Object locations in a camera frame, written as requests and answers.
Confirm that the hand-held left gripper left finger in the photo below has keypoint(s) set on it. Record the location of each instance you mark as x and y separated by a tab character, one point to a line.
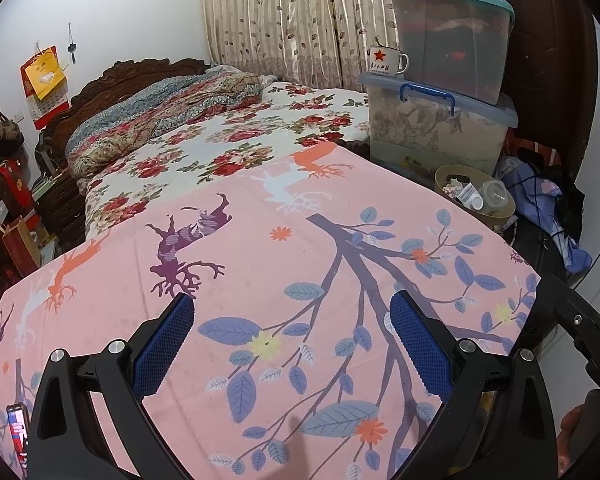
162	345

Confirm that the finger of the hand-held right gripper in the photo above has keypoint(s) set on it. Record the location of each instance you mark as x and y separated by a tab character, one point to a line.
577	317

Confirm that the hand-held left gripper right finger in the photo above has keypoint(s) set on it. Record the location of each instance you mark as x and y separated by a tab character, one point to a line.
420	345

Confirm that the beige wastebasket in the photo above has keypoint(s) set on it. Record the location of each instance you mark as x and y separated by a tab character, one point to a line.
495	221

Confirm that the clear plastic bottle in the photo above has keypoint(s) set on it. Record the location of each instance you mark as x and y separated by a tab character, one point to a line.
495	195

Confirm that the person's right hand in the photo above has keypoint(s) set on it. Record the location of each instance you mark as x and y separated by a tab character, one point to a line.
570	440

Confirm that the black cloth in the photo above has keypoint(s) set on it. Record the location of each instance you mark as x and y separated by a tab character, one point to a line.
570	200

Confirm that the pink printed tablecloth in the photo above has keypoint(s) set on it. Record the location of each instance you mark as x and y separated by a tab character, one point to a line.
255	240

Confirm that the blue cloth pile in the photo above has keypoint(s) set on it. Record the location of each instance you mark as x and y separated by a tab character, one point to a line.
525	180

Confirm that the dark wooden nightstand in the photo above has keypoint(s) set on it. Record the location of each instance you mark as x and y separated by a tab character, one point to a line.
60	210

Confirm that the black smartphone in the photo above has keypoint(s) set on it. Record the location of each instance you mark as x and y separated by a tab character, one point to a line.
17	435

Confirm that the red striped cloth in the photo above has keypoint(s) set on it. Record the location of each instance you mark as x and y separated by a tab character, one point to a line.
542	150

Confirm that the brown paper bag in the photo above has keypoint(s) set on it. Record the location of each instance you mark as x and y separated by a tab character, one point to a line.
22	245

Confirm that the white floral bedsheet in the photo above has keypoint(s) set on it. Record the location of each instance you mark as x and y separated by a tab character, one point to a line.
205	150

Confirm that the red gift bag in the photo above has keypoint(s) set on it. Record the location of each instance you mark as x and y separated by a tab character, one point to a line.
15	180

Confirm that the floral quilt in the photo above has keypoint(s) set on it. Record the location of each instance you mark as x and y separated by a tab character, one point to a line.
155	110

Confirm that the dark brown door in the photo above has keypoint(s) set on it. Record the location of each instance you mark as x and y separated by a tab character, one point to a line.
545	60

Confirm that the brown handbag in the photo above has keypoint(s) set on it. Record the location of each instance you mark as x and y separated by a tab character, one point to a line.
2	132

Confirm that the carved wooden headboard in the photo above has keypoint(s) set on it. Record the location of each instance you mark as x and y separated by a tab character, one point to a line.
130	72

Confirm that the white enamel mug red star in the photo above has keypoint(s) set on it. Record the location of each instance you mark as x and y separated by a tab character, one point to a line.
382	62

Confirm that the yellow paper bag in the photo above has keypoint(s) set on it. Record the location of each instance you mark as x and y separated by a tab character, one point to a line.
42	77

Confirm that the storage box teal lid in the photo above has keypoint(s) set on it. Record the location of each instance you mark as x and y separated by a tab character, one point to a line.
455	45

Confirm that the black hanging ornament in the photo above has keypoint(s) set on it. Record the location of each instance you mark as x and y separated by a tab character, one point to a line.
72	50

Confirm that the leaf patterned curtain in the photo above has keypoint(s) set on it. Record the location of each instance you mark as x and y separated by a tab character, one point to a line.
290	20

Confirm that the red wall calendar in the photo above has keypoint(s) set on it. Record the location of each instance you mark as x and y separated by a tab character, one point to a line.
50	112

